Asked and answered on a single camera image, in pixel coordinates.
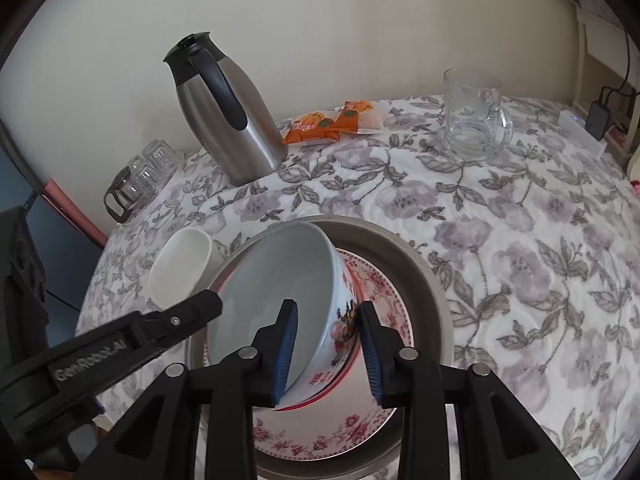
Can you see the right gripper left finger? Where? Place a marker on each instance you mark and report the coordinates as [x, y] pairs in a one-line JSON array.
[[158, 436]]

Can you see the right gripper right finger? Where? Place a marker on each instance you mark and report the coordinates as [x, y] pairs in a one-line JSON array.
[[497, 437]]

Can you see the large steel plate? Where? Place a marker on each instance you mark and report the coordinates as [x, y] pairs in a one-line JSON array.
[[431, 321]]

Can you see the floral pink plate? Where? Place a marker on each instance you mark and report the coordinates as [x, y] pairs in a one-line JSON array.
[[344, 415]]

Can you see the round floral bowl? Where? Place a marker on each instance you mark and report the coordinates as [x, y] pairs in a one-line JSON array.
[[295, 260]]

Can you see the white square bowl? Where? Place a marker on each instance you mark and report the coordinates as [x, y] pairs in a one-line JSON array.
[[186, 265]]

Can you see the floral fleece tablecloth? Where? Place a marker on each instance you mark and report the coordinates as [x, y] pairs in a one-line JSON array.
[[536, 248]]

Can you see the small glass cup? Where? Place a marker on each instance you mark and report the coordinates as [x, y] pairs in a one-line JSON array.
[[163, 157], [146, 175]]

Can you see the steel thermos jug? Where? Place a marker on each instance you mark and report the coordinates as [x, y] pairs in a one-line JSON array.
[[224, 110]]

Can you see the clear glass mug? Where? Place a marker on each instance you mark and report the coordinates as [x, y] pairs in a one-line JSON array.
[[477, 125]]

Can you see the white power strip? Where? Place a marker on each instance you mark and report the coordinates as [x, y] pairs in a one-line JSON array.
[[575, 127]]

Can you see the black power adapter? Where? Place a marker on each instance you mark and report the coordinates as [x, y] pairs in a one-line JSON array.
[[599, 120]]

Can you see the orange snack packet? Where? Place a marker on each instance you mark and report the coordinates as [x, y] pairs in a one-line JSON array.
[[361, 117], [314, 128]]

